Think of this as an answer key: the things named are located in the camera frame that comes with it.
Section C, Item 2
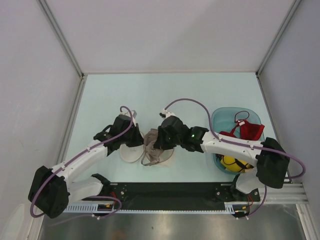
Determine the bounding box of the white mesh laundry bag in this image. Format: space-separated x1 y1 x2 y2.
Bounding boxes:
119 144 174 167

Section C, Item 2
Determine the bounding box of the beige bra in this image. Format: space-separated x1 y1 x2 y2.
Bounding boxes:
140 128 174 167

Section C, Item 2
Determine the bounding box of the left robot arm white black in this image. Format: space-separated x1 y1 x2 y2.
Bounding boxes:
28 110 144 219

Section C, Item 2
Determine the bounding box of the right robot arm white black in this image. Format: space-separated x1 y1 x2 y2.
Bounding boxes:
153 115 290 201

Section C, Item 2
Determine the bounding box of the yellow black bra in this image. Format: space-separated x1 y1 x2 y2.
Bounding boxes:
214 154 254 175

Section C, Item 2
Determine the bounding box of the red bra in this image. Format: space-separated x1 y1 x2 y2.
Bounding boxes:
219 110 265 141

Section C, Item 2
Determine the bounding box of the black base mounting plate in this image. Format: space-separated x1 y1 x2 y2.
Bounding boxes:
99 182 261 211

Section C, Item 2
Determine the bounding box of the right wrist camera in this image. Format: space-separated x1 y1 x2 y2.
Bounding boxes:
159 108 176 120

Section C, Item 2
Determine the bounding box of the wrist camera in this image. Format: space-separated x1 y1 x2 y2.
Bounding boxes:
159 108 176 120
129 110 137 119

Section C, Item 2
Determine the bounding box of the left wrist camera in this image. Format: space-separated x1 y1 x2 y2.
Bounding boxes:
129 110 137 119

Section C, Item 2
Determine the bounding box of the white slotted cable duct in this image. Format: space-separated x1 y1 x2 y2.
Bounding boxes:
63 203 248 214

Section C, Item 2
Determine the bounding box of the aluminium frame rail front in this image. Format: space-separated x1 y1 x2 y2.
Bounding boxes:
264 183 309 205

